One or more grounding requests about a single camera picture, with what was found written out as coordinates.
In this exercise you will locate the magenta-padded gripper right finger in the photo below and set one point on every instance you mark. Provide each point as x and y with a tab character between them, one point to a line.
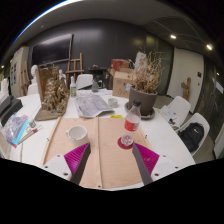
148	159

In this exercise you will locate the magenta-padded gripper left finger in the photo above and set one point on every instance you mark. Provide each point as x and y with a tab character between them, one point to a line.
75	158

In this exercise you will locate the clear red-labelled drink bottle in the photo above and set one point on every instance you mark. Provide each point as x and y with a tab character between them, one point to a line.
132	123

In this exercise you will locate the white ceramic mug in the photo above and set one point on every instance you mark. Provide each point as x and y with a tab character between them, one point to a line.
77	133

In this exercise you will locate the flat round red coaster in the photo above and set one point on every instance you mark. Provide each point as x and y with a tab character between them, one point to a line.
120	145

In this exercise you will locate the black backpack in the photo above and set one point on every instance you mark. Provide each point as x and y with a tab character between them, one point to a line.
191	138

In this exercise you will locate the white papers on chair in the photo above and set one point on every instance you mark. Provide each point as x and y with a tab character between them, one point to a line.
169	115

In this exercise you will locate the thin wooden paintbrush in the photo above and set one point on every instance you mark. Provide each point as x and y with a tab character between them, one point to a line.
30	134

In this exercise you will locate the small yellow tag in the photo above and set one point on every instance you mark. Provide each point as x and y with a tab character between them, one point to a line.
116	116

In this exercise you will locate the grey printed newspaper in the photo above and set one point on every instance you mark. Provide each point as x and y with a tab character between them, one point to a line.
91	105

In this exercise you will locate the dried plant in grey pot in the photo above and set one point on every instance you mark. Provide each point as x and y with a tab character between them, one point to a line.
143	100

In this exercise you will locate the white plastic chair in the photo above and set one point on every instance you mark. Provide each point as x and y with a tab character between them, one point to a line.
84	81
201	120
32	89
181	106

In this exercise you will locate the golden brown carved sculpture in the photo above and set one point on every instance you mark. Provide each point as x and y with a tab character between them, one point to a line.
55	95

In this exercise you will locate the small white cup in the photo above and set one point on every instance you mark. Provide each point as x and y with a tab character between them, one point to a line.
112	102

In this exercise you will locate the green-labelled white spray bottle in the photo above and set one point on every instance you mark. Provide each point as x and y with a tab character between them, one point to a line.
73	89

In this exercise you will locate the brown cardboard box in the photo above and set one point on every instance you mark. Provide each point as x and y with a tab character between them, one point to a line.
121	85

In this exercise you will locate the black flat box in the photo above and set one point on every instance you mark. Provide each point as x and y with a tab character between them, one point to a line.
10	110

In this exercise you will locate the small white plaster statue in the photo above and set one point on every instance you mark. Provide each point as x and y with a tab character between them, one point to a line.
62	75

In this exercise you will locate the wooden easel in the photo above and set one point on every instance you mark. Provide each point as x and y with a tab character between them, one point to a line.
75	68
25	78

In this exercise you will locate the black round side table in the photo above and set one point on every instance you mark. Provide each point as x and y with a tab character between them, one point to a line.
97	70

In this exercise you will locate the white plaster bust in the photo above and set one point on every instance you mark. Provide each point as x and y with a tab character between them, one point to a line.
34	71

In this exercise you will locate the red box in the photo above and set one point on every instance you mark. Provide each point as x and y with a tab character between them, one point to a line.
118	64

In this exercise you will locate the white cabinet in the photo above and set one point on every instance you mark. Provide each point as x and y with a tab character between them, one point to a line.
16	70

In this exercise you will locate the round ceiling spotlight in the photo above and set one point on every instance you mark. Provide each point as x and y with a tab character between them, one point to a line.
173	36
209	47

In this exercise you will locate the long ceiling light panel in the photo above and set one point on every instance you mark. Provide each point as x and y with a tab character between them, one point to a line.
43	15

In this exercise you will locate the wooden wall figure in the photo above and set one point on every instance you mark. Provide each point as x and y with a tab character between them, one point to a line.
186	89

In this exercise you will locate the black wall screen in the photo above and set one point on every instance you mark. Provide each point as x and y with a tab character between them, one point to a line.
51	50

